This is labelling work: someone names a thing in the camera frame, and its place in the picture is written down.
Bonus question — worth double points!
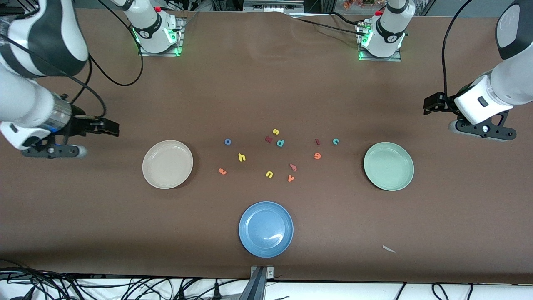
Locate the blue plate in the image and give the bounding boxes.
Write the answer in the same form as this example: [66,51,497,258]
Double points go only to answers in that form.
[239,201,294,258]

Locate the orange floral clutter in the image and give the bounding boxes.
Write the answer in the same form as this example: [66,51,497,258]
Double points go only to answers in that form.
[343,0,375,10]

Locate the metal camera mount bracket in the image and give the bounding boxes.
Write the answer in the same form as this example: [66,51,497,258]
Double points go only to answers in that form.
[249,265,275,300]

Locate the tangled black floor cables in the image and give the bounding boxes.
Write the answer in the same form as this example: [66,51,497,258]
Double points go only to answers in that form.
[0,258,250,300]

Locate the silver power strip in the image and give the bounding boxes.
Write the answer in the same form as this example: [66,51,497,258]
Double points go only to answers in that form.
[243,0,305,12]

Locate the green plate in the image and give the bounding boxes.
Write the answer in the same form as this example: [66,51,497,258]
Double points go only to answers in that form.
[363,142,415,192]

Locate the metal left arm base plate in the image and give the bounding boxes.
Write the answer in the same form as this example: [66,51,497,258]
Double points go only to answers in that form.
[358,21,403,63]

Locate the black base cable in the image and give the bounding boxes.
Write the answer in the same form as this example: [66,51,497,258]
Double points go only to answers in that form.
[331,12,368,26]
[291,17,366,36]

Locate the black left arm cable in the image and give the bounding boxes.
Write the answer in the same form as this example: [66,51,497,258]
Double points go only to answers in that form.
[441,0,475,105]

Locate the beige brown plate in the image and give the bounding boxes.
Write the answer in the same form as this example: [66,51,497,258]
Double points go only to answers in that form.
[142,140,194,190]

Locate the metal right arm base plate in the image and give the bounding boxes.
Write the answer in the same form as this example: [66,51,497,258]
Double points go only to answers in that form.
[139,17,184,57]

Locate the brown paper table cover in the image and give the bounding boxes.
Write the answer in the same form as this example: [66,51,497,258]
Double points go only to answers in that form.
[0,8,533,285]

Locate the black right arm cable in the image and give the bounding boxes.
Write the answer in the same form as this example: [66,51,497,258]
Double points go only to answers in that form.
[0,0,144,121]

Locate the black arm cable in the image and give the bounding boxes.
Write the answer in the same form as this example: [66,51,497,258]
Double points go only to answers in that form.
[441,0,475,105]
[0,0,144,121]

